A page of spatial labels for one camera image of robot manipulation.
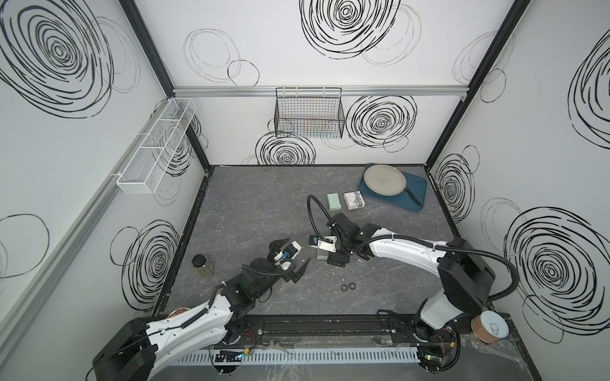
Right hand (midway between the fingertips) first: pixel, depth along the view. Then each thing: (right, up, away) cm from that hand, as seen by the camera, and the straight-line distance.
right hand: (331, 247), depth 86 cm
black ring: (+4, -14, -4) cm, 15 cm away
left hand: (-12, +2, -9) cm, 15 cm away
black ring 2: (+7, -13, -4) cm, 15 cm away
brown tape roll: (+45, -19, -17) cm, 52 cm away
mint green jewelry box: (+3, +16, +18) cm, 24 cm away
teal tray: (+45, +23, +28) cm, 58 cm away
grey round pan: (+29, +25, +27) cm, 47 cm away
